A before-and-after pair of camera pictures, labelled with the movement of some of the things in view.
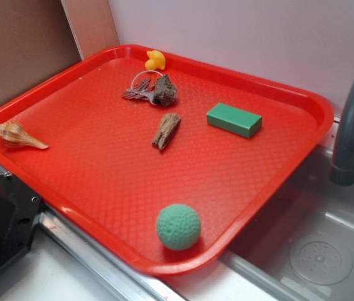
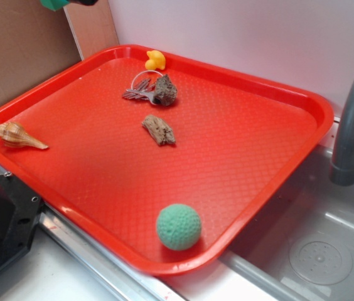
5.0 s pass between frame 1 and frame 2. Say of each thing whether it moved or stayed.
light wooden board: stayed
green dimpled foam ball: stayed
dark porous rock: stayed
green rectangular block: moved
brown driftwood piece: moved
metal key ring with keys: stayed
